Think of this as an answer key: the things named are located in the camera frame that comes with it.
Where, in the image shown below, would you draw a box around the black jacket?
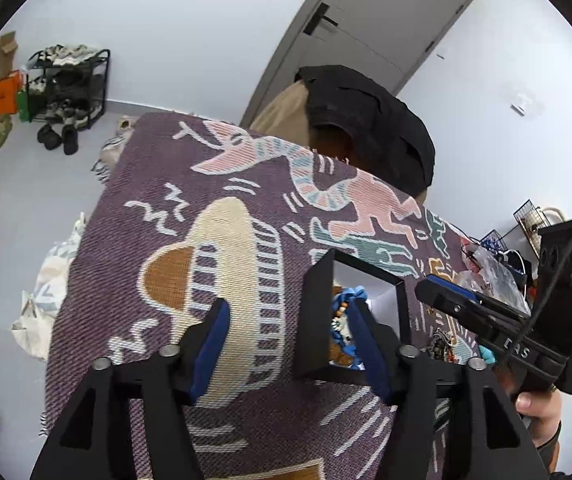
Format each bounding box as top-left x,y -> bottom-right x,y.
294,65 -> 436,196

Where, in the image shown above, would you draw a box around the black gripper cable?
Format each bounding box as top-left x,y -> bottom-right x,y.
496,237 -> 572,368

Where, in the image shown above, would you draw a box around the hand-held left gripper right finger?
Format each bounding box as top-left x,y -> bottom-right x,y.
347,301 -> 552,480

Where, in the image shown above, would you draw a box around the black door handle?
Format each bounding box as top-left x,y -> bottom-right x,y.
302,2 -> 339,36

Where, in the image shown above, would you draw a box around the person's right hand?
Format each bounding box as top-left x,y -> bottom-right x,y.
514,387 -> 564,433

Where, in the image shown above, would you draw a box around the open cardboard box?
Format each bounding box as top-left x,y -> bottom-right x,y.
0,31 -> 19,81

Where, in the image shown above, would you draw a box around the purple printed blanket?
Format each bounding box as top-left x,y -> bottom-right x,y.
40,111 -> 489,480

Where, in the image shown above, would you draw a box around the orange paper bag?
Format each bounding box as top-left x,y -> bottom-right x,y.
0,72 -> 20,117

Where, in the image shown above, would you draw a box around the grey door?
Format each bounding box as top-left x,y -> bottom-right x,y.
240,0 -> 481,131

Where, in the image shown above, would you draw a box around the small black wire basket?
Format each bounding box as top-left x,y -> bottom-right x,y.
481,230 -> 507,253

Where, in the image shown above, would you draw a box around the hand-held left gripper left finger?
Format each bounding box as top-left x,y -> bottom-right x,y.
30,298 -> 231,480

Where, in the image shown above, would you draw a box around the person's right forearm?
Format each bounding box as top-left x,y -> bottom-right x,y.
536,422 -> 567,473

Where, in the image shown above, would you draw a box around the dark bead bracelet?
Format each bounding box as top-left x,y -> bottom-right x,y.
428,329 -> 459,363

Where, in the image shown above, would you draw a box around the row of shoes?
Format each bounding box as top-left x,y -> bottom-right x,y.
28,45 -> 104,128

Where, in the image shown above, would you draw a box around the pile of bead bracelets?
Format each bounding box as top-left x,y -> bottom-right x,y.
330,286 -> 374,368

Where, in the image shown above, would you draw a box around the black shoe rack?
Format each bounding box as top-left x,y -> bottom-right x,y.
26,47 -> 111,131

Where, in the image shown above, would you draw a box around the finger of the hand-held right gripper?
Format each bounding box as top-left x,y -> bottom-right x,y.
427,274 -> 533,322
414,279 -> 528,343

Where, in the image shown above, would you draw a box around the tan chair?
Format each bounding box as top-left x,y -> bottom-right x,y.
250,81 -> 429,203

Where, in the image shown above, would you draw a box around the black jewelry box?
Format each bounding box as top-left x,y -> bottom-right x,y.
293,248 -> 411,386

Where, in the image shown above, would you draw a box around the striped cloth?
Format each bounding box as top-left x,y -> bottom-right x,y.
90,135 -> 131,183

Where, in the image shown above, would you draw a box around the clear plastic bag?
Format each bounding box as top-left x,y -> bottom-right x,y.
458,245 -> 532,316

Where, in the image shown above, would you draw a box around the white patterned tote bag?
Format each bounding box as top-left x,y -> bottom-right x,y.
12,212 -> 86,361

